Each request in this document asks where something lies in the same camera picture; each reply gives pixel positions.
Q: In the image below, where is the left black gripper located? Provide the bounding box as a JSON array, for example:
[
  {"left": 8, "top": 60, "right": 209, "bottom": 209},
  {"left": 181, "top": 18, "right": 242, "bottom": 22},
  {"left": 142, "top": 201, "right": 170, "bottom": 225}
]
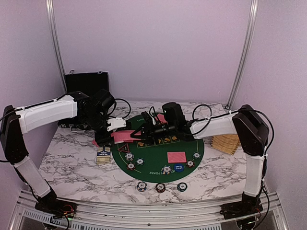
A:
[{"left": 82, "top": 111, "right": 115, "bottom": 148}]

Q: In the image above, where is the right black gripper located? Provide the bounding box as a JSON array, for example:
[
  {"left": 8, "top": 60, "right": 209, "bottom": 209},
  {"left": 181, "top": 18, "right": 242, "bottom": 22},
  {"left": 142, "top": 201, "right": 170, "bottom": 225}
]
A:
[{"left": 131, "top": 120, "right": 177, "bottom": 145}]

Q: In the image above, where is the blue small blind button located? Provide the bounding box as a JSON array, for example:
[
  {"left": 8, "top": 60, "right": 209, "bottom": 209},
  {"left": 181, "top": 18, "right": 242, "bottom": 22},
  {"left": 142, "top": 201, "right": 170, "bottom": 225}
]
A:
[{"left": 173, "top": 163, "right": 185, "bottom": 173}]

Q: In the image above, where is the blue white chip stack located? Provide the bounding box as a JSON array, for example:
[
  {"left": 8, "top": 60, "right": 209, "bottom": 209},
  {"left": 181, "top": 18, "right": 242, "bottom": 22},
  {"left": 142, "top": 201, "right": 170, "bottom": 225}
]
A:
[{"left": 136, "top": 181, "right": 147, "bottom": 192}]

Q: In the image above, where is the brown chip stack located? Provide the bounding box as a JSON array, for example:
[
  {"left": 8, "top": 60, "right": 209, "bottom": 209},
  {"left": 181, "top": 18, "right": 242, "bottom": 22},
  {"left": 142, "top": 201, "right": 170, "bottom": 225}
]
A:
[{"left": 155, "top": 183, "right": 165, "bottom": 193}]

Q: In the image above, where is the teal chip stack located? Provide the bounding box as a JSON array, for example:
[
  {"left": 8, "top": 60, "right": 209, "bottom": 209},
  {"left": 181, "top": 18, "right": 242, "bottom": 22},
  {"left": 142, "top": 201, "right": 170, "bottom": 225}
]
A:
[{"left": 177, "top": 182, "right": 188, "bottom": 192}]

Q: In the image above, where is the red back card deck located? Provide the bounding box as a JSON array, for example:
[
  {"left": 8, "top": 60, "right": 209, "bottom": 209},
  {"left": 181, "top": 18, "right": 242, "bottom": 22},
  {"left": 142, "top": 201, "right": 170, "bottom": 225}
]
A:
[{"left": 111, "top": 132, "right": 121, "bottom": 144}]

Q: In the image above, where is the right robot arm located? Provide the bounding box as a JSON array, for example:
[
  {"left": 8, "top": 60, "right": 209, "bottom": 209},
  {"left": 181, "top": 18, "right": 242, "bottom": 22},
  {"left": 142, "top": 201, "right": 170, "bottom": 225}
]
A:
[{"left": 130, "top": 102, "right": 274, "bottom": 215}]

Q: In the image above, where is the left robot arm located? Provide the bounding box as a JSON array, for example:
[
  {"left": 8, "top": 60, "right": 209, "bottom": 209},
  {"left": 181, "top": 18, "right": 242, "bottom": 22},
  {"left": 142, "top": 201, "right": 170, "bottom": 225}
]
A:
[{"left": 0, "top": 90, "right": 116, "bottom": 213}]

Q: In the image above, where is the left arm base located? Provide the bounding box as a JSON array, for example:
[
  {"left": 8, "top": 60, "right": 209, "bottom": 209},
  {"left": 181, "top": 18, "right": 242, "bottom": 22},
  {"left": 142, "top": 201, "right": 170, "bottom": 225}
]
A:
[{"left": 35, "top": 187, "right": 77, "bottom": 218}]

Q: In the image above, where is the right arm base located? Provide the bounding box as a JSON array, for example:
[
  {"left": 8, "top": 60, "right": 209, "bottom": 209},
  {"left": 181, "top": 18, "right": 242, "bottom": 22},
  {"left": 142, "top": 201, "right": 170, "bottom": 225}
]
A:
[{"left": 220, "top": 191, "right": 263, "bottom": 219}]

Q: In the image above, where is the blue gold card box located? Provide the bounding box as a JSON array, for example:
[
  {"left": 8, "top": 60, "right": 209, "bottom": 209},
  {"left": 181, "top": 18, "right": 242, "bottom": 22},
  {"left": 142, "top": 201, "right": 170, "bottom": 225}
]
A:
[{"left": 96, "top": 147, "right": 111, "bottom": 164}]

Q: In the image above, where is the black red triangle marker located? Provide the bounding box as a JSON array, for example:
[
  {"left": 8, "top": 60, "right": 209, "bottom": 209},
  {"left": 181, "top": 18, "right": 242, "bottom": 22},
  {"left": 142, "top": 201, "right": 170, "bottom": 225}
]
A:
[{"left": 117, "top": 143, "right": 130, "bottom": 154}]

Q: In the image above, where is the round green poker mat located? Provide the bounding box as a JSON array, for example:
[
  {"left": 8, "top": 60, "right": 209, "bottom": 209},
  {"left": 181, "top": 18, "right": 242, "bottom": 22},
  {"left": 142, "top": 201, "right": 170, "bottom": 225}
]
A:
[{"left": 110, "top": 112, "right": 205, "bottom": 181}]

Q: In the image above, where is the black poker chip case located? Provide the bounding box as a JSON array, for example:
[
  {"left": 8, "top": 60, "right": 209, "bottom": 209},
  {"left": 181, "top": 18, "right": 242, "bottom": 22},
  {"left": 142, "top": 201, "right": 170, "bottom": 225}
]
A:
[{"left": 58, "top": 70, "right": 109, "bottom": 130}]

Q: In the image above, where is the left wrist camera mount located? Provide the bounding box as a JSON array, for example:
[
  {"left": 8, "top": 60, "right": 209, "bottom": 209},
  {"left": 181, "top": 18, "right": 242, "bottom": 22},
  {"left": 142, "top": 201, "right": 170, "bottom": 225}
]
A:
[{"left": 106, "top": 117, "right": 126, "bottom": 132}]

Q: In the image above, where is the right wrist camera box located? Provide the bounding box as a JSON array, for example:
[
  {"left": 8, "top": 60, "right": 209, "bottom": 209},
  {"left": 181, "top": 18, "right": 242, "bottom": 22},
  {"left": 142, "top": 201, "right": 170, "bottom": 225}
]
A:
[{"left": 162, "top": 102, "right": 186, "bottom": 131}]

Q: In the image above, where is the aluminium front rail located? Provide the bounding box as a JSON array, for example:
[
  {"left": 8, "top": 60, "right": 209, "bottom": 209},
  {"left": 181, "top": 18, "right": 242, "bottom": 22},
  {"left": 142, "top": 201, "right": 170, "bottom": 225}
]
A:
[{"left": 9, "top": 190, "right": 288, "bottom": 230}]

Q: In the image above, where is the left aluminium frame post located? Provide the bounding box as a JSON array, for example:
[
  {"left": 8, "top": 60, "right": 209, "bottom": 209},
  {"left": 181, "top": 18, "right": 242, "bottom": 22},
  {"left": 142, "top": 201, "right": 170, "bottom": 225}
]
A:
[{"left": 46, "top": 0, "right": 67, "bottom": 91}]

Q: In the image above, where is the aluminium frame post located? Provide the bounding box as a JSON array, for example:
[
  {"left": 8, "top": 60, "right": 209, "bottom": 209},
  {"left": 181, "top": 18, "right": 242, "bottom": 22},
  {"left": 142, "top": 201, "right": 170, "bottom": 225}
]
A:
[
  {"left": 46, "top": 0, "right": 67, "bottom": 91},
  {"left": 226, "top": 0, "right": 259, "bottom": 108}
]

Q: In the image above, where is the right aluminium frame post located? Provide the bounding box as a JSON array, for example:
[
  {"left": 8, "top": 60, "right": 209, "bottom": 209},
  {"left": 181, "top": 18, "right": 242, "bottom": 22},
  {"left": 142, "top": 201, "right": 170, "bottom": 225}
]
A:
[{"left": 226, "top": 0, "right": 259, "bottom": 108}]

